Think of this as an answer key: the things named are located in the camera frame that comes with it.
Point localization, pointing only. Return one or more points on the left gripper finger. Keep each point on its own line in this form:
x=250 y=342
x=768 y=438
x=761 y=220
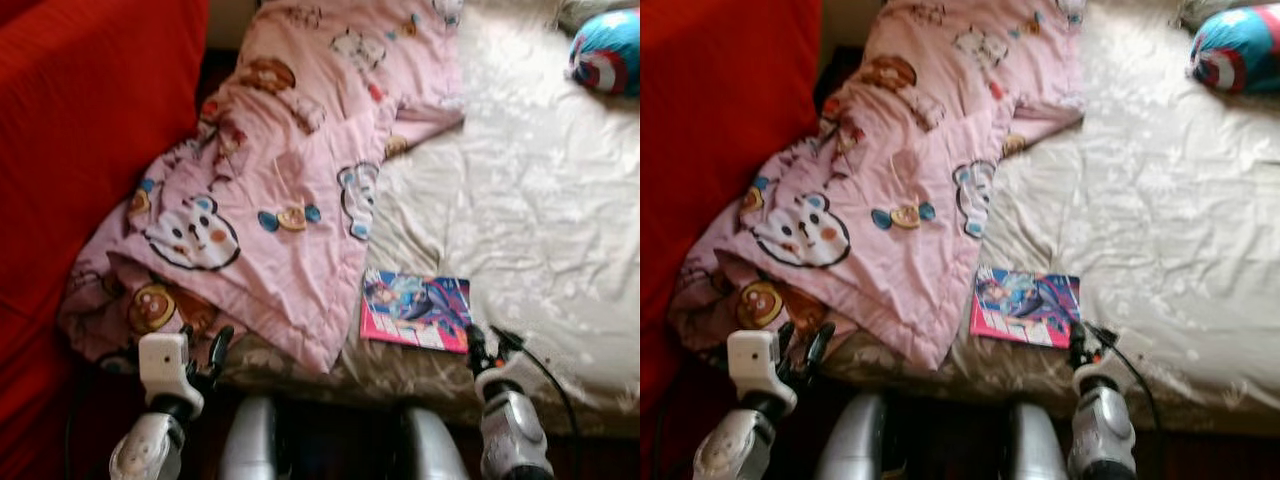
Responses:
x=784 y=334
x=820 y=345
x=186 y=334
x=222 y=348

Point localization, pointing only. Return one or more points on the colourful comic book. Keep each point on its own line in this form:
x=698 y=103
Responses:
x=415 y=310
x=1025 y=305

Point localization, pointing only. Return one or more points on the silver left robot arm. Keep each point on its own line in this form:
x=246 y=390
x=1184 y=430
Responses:
x=145 y=450
x=730 y=450

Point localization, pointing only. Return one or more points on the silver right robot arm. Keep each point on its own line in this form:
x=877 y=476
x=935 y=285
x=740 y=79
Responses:
x=512 y=435
x=1102 y=435

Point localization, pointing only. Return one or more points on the grey right robot leg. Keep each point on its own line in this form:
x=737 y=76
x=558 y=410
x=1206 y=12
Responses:
x=432 y=445
x=1035 y=445

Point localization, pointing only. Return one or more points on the bed with beige floral sheet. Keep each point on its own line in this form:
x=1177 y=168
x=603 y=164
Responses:
x=1160 y=200
x=540 y=200

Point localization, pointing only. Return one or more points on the pink cartoon bear blanket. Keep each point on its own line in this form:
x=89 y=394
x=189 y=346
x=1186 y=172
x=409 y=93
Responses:
x=280 y=150
x=890 y=150

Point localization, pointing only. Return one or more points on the red fabric cover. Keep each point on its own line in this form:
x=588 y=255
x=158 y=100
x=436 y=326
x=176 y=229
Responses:
x=80 y=120
x=720 y=120

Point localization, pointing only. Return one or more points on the red white blue bolster pillow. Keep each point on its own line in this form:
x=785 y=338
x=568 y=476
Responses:
x=610 y=50
x=1235 y=50

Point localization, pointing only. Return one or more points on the pale beige pillow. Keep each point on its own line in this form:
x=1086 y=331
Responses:
x=600 y=10
x=1220 y=10

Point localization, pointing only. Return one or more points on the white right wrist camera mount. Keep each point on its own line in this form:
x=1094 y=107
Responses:
x=505 y=378
x=1100 y=378

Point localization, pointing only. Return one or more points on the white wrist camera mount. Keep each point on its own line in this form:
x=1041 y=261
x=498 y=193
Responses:
x=1100 y=378
x=165 y=365
x=752 y=362
x=505 y=378

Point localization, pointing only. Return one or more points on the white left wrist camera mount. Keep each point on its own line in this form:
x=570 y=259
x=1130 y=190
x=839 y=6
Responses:
x=752 y=362
x=165 y=365

